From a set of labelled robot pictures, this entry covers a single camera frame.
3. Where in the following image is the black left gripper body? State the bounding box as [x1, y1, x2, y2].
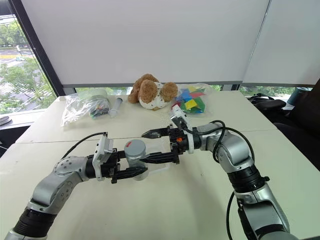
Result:
[100, 149, 121, 185]

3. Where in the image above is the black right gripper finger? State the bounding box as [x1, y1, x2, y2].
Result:
[139, 151, 179, 166]
[140, 127, 172, 140]

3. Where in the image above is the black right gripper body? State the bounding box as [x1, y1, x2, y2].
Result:
[168, 126, 191, 165]

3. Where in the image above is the clear jar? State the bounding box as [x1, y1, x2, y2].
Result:
[124, 154, 150, 181]

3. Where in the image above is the grey jar lid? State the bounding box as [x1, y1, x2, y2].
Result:
[123, 139, 147, 160]

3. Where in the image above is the brown and white plush toy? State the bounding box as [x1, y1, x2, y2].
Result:
[127, 73, 179, 111]

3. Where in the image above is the clear plastic syringe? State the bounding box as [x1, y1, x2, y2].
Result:
[108, 97, 125, 119]

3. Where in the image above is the clear bag of coloured blocks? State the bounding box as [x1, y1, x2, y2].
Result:
[170, 82, 216, 115]

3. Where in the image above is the clear bag of small items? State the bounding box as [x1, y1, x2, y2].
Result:
[60, 88, 111, 128]

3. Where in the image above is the white roller blind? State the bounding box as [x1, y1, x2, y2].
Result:
[241, 0, 320, 88]
[20, 0, 273, 88]

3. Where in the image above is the black bag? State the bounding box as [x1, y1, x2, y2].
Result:
[246, 92, 288, 115]

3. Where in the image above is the grey round object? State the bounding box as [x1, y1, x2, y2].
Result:
[0, 115, 13, 127]

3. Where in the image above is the dark chair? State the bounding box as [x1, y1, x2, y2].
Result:
[271, 77, 320, 172]

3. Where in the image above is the dark green cup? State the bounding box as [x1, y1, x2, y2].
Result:
[286, 86, 310, 107]

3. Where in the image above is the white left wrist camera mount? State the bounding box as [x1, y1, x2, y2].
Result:
[92, 135, 115, 181]

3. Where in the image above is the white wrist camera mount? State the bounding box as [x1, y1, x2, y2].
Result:
[92, 135, 115, 181]
[169, 104, 196, 155]

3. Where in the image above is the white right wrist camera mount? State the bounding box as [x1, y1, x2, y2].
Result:
[169, 104, 196, 155]

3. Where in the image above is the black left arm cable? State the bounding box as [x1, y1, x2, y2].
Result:
[60, 131, 109, 161]

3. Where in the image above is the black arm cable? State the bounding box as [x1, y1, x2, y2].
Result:
[211, 119, 256, 165]
[60, 131, 109, 161]

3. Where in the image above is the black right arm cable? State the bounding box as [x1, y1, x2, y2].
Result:
[211, 119, 256, 165]

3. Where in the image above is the dark window frame post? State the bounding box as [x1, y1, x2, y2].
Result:
[8, 0, 66, 97]

